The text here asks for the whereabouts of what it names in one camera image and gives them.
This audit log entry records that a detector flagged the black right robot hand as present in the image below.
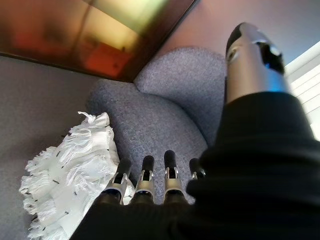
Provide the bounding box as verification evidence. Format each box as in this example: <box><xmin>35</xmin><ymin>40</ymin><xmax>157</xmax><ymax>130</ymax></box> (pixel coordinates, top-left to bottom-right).
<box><xmin>71</xmin><ymin>21</ymin><xmax>320</xmax><ymax>240</ymax></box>

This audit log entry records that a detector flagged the white fringed cushion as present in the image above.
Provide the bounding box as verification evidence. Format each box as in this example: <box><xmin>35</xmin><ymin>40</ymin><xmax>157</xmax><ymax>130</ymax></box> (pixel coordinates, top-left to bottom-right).
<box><xmin>18</xmin><ymin>111</ymin><xmax>135</xmax><ymax>240</ymax></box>

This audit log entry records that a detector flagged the grey fabric armchair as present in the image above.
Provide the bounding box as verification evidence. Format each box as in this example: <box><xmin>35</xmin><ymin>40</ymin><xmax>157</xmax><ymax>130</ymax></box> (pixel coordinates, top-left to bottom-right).
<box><xmin>85</xmin><ymin>46</ymin><xmax>229</xmax><ymax>206</ymax></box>

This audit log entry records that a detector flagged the glossy brown wooden cabinet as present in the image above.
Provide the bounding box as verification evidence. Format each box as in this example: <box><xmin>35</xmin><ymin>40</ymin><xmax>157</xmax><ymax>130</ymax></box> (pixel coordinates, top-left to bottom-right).
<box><xmin>0</xmin><ymin>0</ymin><xmax>201</xmax><ymax>83</ymax></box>

